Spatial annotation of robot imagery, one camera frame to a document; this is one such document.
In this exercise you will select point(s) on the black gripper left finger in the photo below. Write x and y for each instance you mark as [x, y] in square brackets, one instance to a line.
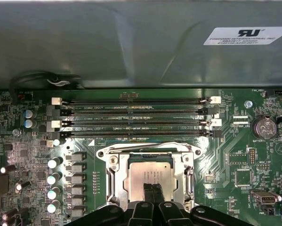
[140, 214]

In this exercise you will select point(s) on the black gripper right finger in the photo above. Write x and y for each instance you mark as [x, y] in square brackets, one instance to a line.
[173, 214]

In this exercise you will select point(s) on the metal locking lever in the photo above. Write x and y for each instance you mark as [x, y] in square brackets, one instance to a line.
[190, 179]
[145, 147]

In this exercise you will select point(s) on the silver CPU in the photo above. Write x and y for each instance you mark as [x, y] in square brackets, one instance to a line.
[140, 174]

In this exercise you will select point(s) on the CPU socket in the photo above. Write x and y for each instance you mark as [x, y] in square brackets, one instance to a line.
[100, 153]

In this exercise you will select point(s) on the green motherboard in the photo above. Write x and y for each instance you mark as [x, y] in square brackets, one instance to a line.
[225, 164]

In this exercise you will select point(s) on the internal USB port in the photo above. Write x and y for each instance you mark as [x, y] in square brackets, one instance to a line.
[266, 199]

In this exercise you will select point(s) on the round coin battery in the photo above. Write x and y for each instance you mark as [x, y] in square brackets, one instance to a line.
[265, 128]

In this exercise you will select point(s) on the black PC case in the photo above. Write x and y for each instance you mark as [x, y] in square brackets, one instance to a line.
[107, 47]

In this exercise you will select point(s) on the white certification label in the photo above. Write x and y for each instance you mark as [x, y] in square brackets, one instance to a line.
[246, 35]

